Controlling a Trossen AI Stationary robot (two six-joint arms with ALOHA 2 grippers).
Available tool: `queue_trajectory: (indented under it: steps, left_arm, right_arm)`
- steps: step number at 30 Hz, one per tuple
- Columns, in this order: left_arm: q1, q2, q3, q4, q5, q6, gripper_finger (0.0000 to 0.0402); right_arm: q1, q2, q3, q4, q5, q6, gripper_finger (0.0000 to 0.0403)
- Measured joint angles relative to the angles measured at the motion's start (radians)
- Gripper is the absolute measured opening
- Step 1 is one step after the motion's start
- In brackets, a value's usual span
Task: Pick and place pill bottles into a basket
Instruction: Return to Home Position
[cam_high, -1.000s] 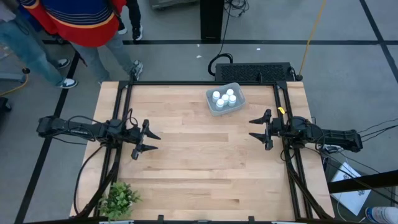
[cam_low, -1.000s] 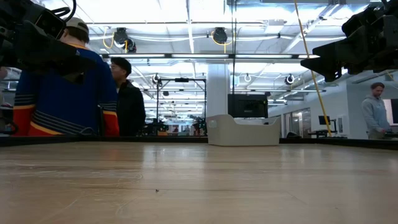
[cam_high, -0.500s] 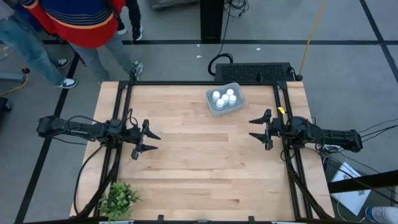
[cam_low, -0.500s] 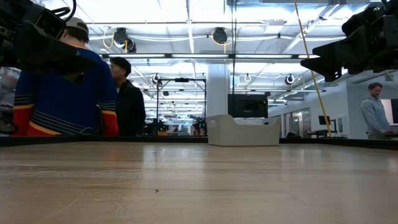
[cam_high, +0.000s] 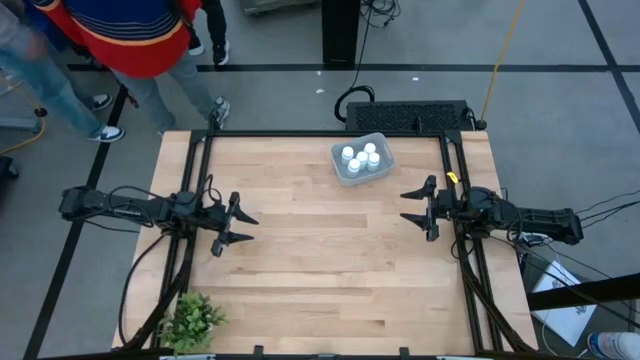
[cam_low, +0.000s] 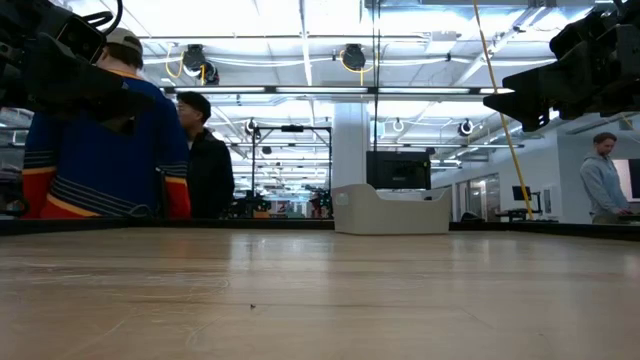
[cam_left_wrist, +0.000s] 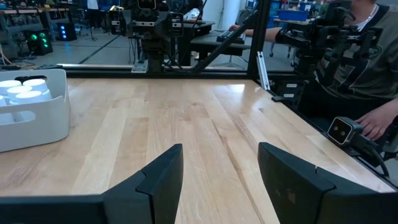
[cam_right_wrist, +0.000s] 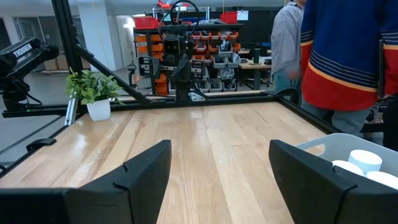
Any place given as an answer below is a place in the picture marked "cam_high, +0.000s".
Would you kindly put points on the grey plastic basket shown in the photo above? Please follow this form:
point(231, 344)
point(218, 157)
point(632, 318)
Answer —
point(387, 167)

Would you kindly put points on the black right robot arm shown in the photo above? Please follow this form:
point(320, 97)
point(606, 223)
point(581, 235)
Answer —
point(530, 220)

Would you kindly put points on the small green potted plant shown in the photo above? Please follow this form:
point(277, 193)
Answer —
point(192, 322)

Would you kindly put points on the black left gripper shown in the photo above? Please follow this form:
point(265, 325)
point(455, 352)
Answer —
point(220, 220)

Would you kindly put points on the black caster foot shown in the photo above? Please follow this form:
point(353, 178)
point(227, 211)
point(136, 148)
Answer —
point(7, 169)

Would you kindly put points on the black upright post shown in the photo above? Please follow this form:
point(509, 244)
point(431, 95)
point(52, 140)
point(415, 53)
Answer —
point(341, 30)

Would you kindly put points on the white paper sheet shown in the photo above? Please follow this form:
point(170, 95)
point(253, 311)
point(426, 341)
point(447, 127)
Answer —
point(567, 315)

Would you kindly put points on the black perforated computer case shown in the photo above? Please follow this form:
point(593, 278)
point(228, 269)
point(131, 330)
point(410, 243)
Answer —
point(405, 115)

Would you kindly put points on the white pill bottle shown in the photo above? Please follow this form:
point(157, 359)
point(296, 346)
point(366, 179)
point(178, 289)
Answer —
point(369, 148)
point(362, 156)
point(347, 152)
point(353, 165)
point(373, 160)

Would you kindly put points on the black flat beam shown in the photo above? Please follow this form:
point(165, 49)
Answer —
point(590, 291)

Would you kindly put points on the person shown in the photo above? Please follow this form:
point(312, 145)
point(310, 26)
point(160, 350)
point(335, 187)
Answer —
point(55, 95)
point(135, 45)
point(215, 20)

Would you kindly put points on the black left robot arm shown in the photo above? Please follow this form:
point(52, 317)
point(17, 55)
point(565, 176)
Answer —
point(140, 207)

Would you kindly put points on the black metal table frame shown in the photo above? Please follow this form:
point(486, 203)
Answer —
point(300, 133)

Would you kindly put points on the clear plastic bottle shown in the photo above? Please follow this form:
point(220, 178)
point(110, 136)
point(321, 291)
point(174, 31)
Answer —
point(617, 346)

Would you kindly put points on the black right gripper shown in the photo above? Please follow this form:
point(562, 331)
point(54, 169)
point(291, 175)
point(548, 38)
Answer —
point(445, 206)

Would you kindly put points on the grey platform base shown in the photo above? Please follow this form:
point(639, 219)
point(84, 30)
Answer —
point(280, 5)

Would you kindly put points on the grey stand base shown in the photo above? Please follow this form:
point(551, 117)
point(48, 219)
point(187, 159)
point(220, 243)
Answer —
point(20, 125)

